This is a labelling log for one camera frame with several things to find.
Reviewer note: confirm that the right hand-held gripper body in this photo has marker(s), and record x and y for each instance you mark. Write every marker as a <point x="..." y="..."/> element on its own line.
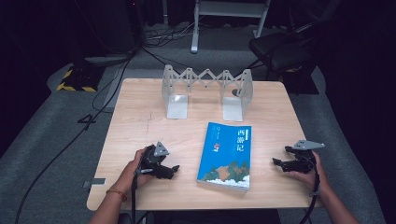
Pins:
<point x="305" y="160"/>

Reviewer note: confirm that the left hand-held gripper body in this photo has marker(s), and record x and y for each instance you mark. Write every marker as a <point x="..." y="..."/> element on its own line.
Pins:
<point x="152" y="158"/>

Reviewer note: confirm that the blue book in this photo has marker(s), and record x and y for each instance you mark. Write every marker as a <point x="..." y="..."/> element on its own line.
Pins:
<point x="225" y="155"/>

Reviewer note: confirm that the person's right hand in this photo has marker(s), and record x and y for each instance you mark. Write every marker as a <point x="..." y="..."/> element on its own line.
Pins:
<point x="314" y="182"/>

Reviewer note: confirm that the person's left hand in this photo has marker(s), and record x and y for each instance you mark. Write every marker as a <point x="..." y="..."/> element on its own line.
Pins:
<point x="130" y="177"/>

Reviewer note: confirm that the grey expandable metal bookend rack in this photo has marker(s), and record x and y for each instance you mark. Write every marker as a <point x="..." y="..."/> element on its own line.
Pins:
<point x="177" y="105"/>

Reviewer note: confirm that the black chair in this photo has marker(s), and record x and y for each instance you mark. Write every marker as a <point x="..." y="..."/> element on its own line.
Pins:
<point x="280" y="49"/>

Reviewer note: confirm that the yellow black striped base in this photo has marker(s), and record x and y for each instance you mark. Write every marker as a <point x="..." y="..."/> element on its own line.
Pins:
<point x="79" y="81"/>

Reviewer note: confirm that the dark equipment stand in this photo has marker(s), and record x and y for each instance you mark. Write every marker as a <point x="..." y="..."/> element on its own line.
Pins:
<point x="102" y="31"/>

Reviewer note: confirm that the white metal stand frame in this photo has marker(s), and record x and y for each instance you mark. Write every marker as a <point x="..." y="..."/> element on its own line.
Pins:
<point x="195" y="34"/>

